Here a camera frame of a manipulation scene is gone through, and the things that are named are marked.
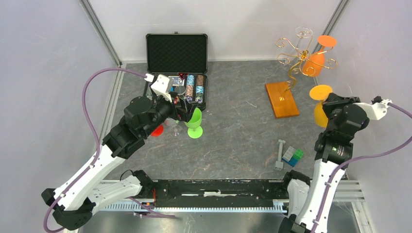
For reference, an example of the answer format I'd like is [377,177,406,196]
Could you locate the blue green building blocks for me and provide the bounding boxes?
[282,146,304,167]

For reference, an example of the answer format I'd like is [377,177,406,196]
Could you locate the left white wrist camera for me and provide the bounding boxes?
[145,73,173,102]

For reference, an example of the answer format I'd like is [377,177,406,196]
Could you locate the red plastic wine glass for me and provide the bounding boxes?
[151,124,164,137]

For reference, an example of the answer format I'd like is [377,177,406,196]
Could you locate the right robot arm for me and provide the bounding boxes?
[278,93,370,233]

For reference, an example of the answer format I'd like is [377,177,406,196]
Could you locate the orange plastic wine glass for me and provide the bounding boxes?
[300,35,338,77]

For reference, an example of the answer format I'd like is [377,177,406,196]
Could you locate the gold wire glass rack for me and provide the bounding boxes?
[275,38,319,90]

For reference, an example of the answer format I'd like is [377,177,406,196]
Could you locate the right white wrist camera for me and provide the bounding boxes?
[355,96,392,120]

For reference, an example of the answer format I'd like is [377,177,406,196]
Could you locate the clear wine glass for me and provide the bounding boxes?
[284,26,313,65]
[165,118,183,136]

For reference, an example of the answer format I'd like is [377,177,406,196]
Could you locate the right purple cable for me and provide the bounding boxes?
[310,102,412,233]

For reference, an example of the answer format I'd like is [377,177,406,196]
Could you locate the black poker chip case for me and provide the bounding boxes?
[146,33,208,111]

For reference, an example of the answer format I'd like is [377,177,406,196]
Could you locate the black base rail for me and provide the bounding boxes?
[135,179,289,208]

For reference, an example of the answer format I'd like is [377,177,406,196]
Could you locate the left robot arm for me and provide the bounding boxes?
[41,96,198,231]

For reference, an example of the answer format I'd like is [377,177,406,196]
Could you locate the wooden rack base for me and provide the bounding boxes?
[265,82,300,119]

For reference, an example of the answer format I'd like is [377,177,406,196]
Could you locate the purple cable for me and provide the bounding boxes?
[310,102,412,233]
[42,67,176,233]

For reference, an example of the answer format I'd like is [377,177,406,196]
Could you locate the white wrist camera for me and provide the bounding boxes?
[355,96,392,120]
[145,73,173,102]

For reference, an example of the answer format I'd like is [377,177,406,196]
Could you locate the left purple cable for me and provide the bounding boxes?
[42,67,176,233]

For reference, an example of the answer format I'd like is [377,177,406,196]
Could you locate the yellow plastic wine glass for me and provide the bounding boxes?
[309,84,333,128]

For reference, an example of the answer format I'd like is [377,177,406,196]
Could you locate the green plastic wine glass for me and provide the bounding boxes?
[184,108,203,139]

